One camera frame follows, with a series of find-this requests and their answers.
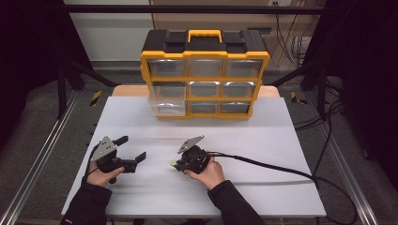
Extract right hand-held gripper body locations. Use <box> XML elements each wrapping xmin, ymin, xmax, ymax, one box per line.
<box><xmin>176</xmin><ymin>135</ymin><xmax>211</xmax><ymax>175</ymax></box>

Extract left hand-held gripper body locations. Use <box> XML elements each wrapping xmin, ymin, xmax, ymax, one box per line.
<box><xmin>89</xmin><ymin>135</ymin><xmax>138</xmax><ymax>185</ymax></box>

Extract clear plastic drawer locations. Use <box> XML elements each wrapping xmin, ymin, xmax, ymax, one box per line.
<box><xmin>147</xmin><ymin>82</ymin><xmax>188</xmax><ymax>117</ymax></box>

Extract yellow black drawer organizer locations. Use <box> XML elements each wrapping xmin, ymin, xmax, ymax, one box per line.
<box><xmin>139</xmin><ymin>28</ymin><xmax>271</xmax><ymax>121</ymax></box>

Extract person's right hand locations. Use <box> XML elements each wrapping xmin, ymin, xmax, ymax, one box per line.
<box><xmin>184</xmin><ymin>157</ymin><xmax>226</xmax><ymax>191</ymax></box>

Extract person's left hand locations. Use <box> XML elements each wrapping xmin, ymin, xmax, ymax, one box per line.
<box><xmin>85</xmin><ymin>165</ymin><xmax>126</xmax><ymax>188</ymax></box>

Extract black yellow hazard tape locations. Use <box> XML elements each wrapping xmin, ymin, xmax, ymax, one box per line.
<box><xmin>89</xmin><ymin>90</ymin><xmax>103</xmax><ymax>107</ymax></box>
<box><xmin>290</xmin><ymin>91</ymin><xmax>308</xmax><ymax>106</ymax></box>

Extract wooden table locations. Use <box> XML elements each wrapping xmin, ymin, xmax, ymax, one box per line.
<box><xmin>112</xmin><ymin>84</ymin><xmax>281</xmax><ymax>98</ymax></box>

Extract set of clear organizer drawers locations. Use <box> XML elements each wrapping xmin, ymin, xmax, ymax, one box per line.
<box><xmin>148</xmin><ymin>58</ymin><xmax>263</xmax><ymax>115</ymax></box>

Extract white panel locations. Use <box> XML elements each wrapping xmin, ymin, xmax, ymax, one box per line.
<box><xmin>63</xmin><ymin>0</ymin><xmax>154</xmax><ymax>62</ymax></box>

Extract black curtain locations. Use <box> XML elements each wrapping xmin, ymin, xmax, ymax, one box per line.
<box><xmin>302</xmin><ymin>0</ymin><xmax>398</xmax><ymax>191</ymax></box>
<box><xmin>0</xmin><ymin>0</ymin><xmax>93</xmax><ymax>149</ymax></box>

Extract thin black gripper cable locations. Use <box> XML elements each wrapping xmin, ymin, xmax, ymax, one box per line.
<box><xmin>82</xmin><ymin>143</ymin><xmax>101</xmax><ymax>184</ymax></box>

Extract aluminium floor rail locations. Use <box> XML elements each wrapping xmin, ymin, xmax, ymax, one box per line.
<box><xmin>0</xmin><ymin>90</ymin><xmax>80</xmax><ymax>225</ymax></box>
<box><xmin>304</xmin><ymin>93</ymin><xmax>380</xmax><ymax>225</ymax></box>

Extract black frame strut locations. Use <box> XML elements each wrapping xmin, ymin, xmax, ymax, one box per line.
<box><xmin>268</xmin><ymin>58</ymin><xmax>330</xmax><ymax>118</ymax></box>
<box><xmin>56</xmin><ymin>58</ymin><xmax>120</xmax><ymax>120</ymax></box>

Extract thick black gripper cable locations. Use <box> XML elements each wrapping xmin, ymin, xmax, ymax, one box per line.
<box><xmin>200</xmin><ymin>151</ymin><xmax>359</xmax><ymax>225</ymax></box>

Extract black floor cables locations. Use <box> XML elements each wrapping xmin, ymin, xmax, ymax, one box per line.
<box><xmin>293</xmin><ymin>79</ymin><xmax>345</xmax><ymax>131</ymax></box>

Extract black frame crossbar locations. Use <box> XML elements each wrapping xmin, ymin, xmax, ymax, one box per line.
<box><xmin>62</xmin><ymin>4</ymin><xmax>327</xmax><ymax>15</ymax></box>

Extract black wall cables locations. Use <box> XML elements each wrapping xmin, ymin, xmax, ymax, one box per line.
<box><xmin>274</xmin><ymin>2</ymin><xmax>313</xmax><ymax>68</ymax></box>

